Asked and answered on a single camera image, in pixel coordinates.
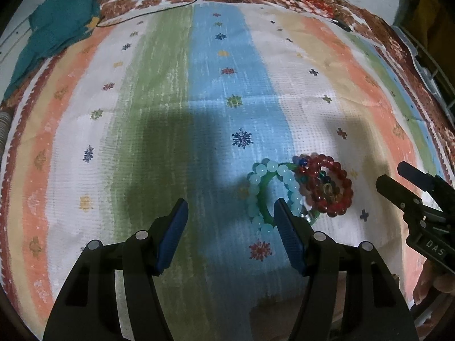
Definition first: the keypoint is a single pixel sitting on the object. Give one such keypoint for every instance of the striped printed mat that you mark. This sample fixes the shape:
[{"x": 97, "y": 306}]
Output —
[{"x": 213, "y": 78}]

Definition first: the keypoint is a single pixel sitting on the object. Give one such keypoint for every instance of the teal cloth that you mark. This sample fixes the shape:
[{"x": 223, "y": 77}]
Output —
[{"x": 57, "y": 17}]

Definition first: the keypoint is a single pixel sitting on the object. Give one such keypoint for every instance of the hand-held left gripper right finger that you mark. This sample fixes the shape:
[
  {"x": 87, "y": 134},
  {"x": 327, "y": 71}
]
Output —
[{"x": 289, "y": 234}]

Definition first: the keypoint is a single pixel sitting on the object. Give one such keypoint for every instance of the person's right hand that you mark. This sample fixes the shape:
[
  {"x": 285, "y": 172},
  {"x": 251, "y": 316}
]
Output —
[{"x": 428, "y": 280}]

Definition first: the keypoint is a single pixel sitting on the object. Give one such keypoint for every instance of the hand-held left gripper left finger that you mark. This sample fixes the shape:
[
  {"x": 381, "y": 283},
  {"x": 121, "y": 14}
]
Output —
[{"x": 172, "y": 234}]

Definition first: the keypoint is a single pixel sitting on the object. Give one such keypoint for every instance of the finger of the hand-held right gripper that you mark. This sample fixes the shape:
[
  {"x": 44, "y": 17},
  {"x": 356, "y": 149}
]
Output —
[
  {"x": 414, "y": 174},
  {"x": 394, "y": 190}
]

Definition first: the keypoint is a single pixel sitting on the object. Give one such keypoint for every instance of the green bangle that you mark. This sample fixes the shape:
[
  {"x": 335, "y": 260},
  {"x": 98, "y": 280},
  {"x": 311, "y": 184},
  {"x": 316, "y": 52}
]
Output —
[{"x": 267, "y": 213}]

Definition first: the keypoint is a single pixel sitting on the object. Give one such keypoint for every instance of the small black object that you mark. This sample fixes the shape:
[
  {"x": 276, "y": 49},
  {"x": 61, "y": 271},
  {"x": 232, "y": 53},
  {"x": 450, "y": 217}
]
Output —
[{"x": 343, "y": 25}]

